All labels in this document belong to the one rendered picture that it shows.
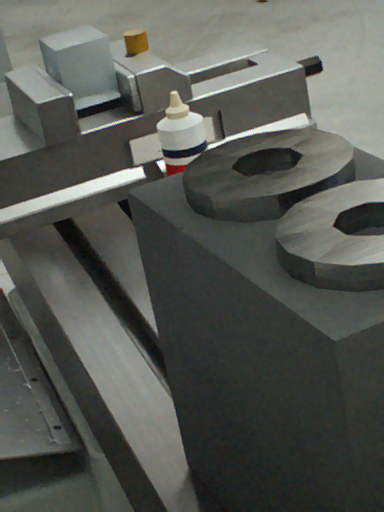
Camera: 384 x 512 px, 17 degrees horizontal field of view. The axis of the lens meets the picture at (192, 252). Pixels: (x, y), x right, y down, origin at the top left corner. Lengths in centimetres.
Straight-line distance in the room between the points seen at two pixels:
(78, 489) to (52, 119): 34
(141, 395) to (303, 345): 34
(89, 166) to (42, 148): 5
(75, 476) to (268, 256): 45
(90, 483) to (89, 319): 13
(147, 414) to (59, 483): 18
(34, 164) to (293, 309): 64
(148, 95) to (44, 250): 18
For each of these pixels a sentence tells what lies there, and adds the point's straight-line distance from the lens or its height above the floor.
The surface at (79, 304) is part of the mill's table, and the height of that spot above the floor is 90.
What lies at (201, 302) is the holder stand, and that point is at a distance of 63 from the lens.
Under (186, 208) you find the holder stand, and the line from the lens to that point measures 65.
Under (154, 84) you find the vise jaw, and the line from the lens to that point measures 116.
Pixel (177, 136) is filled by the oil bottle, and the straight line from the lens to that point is 108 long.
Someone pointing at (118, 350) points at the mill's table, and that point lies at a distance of 92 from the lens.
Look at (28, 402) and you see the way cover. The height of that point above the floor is 83.
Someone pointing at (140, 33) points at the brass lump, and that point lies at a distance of 121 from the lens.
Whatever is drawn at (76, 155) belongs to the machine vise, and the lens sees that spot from 116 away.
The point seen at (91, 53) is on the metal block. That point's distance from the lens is 117.
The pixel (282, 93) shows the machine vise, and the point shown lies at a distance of 122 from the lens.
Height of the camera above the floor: 134
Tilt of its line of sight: 25 degrees down
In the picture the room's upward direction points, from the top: 11 degrees counter-clockwise
